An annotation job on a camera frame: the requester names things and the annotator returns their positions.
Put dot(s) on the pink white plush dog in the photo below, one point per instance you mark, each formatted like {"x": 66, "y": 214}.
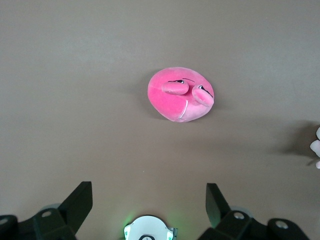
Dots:
{"x": 317, "y": 147}

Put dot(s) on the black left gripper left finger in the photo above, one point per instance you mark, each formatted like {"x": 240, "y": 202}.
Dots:
{"x": 67, "y": 215}

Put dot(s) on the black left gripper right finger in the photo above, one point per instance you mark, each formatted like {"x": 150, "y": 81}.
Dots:
{"x": 220, "y": 212}

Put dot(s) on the pink round plush toy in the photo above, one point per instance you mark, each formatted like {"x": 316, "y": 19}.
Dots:
{"x": 172, "y": 105}

